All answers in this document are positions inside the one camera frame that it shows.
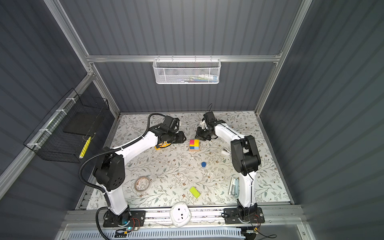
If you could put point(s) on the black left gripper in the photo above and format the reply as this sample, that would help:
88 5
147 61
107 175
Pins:
181 139

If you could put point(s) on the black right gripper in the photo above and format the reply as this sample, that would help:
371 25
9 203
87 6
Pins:
199 134

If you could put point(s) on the wood block with holes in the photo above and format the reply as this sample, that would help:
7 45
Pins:
194 149

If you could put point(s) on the lime green block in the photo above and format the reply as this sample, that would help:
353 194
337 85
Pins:
195 192

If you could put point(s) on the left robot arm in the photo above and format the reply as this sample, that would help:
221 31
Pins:
110 166

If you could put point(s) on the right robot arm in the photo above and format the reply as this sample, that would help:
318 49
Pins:
244 153

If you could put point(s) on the yellow calculator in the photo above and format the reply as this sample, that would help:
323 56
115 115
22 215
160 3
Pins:
162 145

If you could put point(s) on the white staple remover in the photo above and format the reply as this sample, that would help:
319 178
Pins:
226 153

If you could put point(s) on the clear tape roll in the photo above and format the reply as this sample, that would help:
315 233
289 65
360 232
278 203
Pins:
142 184

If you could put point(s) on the white round device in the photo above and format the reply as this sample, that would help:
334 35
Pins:
180 214

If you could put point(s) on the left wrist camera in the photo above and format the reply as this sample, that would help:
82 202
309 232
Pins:
171 123

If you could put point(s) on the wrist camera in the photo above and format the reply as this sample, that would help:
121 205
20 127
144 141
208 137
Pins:
209 118
171 123

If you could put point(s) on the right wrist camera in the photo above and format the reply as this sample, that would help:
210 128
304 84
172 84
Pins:
209 118

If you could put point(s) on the white wire basket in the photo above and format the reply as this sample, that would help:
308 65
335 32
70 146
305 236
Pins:
187 72

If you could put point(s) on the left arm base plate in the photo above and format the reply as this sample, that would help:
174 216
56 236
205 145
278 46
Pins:
127 219

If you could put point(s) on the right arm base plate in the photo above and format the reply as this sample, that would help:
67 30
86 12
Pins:
244 216

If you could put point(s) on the black wire basket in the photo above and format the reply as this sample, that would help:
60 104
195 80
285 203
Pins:
62 137

